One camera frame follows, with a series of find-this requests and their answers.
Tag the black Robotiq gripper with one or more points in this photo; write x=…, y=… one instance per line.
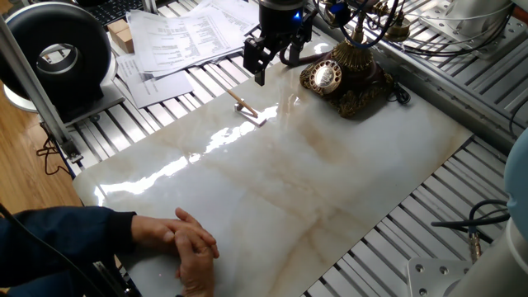
x=280, y=20

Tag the antique red brass rotary phone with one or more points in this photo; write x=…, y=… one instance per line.
x=326, y=76

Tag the thin wooden stick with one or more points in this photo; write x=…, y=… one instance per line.
x=243, y=104

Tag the left forearm in blue sleeve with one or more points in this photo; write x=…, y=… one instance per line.
x=62, y=239

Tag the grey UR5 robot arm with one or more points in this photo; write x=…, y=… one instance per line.
x=515, y=185

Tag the brass and red phone handset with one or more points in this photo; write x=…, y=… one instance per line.
x=398, y=29

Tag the person's left hand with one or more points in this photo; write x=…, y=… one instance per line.
x=152, y=231

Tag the person's right hand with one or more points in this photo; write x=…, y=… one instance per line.
x=196, y=268

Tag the small grey metal stand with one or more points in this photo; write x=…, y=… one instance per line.
x=255, y=119

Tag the stack of printed papers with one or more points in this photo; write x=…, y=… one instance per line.
x=185, y=41

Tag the single white paper sheet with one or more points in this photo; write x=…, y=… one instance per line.
x=156, y=90

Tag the white marble pattern board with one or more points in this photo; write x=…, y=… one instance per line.
x=268, y=185

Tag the small cardboard box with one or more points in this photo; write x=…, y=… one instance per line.
x=125, y=41

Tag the small wooden block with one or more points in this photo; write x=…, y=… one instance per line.
x=117, y=25

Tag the black computer keyboard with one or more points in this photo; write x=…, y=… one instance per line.
x=111, y=10

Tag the white cylinder on plate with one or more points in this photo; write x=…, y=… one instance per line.
x=474, y=18

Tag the silver mounting plate with holes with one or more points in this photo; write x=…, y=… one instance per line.
x=507, y=41

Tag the person torso in blue jacket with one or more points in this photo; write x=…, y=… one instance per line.
x=41, y=288

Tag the aluminium frame post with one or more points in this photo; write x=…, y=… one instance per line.
x=37, y=95

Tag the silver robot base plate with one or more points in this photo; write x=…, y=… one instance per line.
x=429, y=280

